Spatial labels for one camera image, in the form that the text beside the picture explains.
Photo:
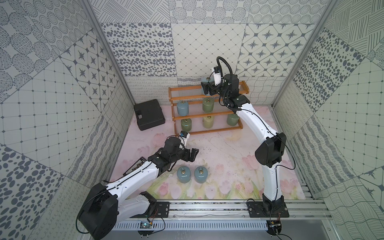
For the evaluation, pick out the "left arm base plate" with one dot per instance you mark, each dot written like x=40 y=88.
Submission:
x=156 y=210

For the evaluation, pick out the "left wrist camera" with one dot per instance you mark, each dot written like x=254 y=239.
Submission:
x=184 y=136

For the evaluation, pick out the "aluminium mounting rail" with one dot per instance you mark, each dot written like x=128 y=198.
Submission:
x=239 y=209

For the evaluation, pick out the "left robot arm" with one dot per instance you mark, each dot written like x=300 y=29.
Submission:
x=108 y=205

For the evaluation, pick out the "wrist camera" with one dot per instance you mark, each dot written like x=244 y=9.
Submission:
x=217 y=74
x=184 y=136

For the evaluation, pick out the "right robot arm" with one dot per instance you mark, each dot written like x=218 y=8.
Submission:
x=269 y=153

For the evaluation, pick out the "right controller board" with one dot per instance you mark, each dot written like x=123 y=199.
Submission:
x=274 y=227

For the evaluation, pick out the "left controller board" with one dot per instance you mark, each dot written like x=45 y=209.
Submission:
x=145 y=229

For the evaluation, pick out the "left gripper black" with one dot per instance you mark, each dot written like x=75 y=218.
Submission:
x=186 y=153

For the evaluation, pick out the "blue canister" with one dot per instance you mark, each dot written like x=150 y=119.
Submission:
x=183 y=108
x=184 y=174
x=201 y=174
x=205 y=81

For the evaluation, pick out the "wooden three-tier shelf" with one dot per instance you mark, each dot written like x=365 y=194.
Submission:
x=194 y=97

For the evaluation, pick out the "controller board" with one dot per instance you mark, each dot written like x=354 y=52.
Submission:
x=274 y=227
x=145 y=229

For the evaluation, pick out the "green canister middle centre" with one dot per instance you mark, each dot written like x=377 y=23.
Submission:
x=208 y=105

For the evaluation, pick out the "green canister bottom right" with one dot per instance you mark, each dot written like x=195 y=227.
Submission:
x=232 y=119

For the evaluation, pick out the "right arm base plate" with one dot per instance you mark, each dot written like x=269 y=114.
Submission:
x=267 y=208

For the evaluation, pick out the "light green canister bottom centre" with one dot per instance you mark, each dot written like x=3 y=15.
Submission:
x=208 y=122

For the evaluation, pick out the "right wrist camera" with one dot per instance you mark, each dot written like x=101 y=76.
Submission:
x=217 y=74

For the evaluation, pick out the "black plastic case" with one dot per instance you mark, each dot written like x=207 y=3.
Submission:
x=149 y=114

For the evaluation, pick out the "green canister bottom left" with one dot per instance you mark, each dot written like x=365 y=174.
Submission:
x=186 y=125

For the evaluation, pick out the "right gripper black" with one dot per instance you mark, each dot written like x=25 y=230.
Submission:
x=206 y=85

